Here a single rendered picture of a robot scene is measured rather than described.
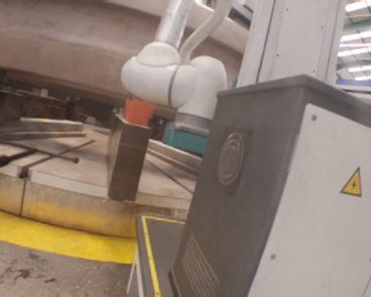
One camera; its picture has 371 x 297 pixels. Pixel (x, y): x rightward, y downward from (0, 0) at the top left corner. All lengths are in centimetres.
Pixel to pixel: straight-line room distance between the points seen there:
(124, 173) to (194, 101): 57
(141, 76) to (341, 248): 76
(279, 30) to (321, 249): 67
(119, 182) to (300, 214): 101
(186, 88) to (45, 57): 145
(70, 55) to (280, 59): 155
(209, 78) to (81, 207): 105
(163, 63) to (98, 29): 134
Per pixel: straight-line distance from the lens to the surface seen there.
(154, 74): 90
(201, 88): 85
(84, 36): 220
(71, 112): 533
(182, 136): 83
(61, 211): 158
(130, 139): 123
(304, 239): 41
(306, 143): 36
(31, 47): 221
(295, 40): 92
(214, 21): 121
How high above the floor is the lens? 73
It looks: 3 degrees down
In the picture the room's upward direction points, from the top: 14 degrees clockwise
